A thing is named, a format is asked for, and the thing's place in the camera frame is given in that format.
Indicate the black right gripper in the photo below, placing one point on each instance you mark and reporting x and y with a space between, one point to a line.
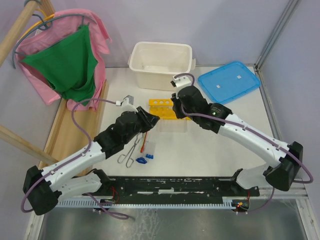
176 101

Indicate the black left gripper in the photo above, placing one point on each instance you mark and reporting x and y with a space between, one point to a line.
151 118

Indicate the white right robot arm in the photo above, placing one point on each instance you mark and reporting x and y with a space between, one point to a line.
282 160

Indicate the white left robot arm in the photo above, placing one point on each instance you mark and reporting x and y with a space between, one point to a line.
43 188

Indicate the yellow test tube rack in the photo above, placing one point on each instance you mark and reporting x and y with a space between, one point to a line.
162 108

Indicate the red orange stirring rod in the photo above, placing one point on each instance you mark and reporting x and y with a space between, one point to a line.
144 143

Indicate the white plastic storage bin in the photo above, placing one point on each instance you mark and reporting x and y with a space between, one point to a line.
155 63

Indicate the metal crucible tongs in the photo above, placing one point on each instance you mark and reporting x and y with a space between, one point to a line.
127 158

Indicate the blue plastic bin lid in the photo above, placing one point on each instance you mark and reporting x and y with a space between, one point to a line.
228 82

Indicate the green shirt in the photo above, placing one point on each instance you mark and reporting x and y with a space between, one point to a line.
65 69

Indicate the small green circuit board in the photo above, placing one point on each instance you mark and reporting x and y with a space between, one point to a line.
244 205

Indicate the pink shirt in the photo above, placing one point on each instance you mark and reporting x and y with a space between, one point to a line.
62 28

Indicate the grey clothes hanger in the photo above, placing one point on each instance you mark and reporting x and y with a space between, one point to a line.
14 51

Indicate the yellow clothes hanger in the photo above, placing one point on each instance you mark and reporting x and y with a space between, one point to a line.
41 20

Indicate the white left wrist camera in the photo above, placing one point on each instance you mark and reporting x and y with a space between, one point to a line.
127 104

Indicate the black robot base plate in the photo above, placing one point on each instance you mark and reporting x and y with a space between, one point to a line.
172 190

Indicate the wooden clothes rack frame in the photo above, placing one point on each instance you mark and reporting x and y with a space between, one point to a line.
67 133

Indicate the grey slotted cable duct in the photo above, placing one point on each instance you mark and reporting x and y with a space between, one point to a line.
87 202

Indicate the aluminium frame post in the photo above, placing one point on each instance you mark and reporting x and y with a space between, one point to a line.
280 26

